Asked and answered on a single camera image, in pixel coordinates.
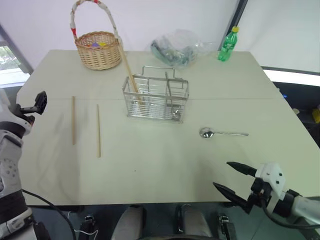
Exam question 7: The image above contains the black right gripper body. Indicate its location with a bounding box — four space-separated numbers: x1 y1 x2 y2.
246 176 273 215

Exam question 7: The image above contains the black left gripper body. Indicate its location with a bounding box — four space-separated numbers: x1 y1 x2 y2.
14 102 37 123

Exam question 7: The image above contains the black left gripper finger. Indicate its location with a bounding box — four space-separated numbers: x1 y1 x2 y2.
41 90 49 115
34 92 44 115

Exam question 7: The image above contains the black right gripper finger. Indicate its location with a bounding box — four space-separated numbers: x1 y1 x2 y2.
226 161 259 178
212 182 251 214

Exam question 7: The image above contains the wooden chopstick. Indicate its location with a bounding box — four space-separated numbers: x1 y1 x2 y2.
116 37 142 101
71 95 77 146
96 103 102 159

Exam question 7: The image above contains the grey rounded shape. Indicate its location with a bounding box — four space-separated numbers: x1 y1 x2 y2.
110 204 148 240
174 203 214 240

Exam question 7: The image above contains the steel spoon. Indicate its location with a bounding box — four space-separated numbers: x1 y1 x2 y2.
165 71 182 120
198 127 250 139

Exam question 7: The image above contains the yellow object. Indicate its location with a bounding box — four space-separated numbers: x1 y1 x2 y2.
311 104 320 124

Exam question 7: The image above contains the black side desk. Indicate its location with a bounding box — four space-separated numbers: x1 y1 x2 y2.
259 65 320 149

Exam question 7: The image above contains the green plastic bottle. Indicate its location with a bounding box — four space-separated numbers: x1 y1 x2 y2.
217 25 240 62

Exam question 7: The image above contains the clear plastic bag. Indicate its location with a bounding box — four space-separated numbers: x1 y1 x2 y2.
146 28 216 71

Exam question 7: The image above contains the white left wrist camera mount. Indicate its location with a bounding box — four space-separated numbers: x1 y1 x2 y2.
0 112 35 137

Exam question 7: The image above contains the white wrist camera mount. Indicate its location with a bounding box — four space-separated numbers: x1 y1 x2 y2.
0 112 35 137
255 162 287 214

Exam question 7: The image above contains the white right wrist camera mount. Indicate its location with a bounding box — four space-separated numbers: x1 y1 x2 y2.
255 162 287 214

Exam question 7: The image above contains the black metal bracket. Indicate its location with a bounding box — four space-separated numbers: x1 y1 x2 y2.
79 213 98 240
216 213 237 240

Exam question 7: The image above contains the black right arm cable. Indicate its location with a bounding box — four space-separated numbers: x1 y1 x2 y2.
259 196 320 229

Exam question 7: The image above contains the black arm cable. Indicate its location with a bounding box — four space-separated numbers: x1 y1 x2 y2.
21 189 77 240
259 196 320 229

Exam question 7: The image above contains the dark window frame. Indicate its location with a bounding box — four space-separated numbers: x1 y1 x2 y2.
0 22 35 75

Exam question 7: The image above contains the wicker basket with handle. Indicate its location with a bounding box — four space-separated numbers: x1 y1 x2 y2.
69 0 126 71

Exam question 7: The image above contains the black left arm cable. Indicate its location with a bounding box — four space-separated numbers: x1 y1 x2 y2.
21 189 77 240

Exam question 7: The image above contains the metal wire cutlery caddy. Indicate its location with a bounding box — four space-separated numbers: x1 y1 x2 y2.
121 65 190 124

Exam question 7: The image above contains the thin white cable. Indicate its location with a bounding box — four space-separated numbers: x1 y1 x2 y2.
66 211 100 236

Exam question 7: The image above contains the dark wall strip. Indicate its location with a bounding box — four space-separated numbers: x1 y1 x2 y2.
219 0 249 52

